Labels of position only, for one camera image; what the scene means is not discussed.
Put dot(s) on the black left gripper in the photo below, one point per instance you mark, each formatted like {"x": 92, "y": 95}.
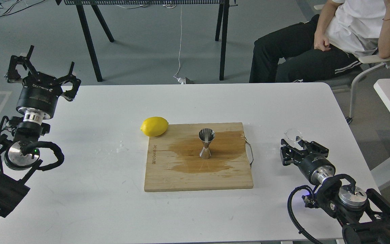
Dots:
{"x": 37, "y": 98}

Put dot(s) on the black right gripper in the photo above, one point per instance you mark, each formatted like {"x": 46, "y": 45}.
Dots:
{"x": 312, "y": 161}

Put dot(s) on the clear glass measuring cup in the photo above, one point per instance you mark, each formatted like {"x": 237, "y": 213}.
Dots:
{"x": 293, "y": 135}

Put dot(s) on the steel double jigger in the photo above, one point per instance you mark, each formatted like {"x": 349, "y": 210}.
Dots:
{"x": 206, "y": 135}

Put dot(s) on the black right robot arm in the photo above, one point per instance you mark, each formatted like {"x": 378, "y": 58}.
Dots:
{"x": 363, "y": 214}

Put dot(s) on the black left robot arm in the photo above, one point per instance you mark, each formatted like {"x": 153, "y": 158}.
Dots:
{"x": 21, "y": 152}

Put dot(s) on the seated person white shirt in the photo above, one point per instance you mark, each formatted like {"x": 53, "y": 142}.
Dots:
{"x": 327, "y": 46}

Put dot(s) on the yellow lemon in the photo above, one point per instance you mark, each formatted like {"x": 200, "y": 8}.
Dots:
{"x": 154, "y": 126}

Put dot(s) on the wooden cutting board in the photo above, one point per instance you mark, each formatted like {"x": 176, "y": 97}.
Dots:
{"x": 174, "y": 164}

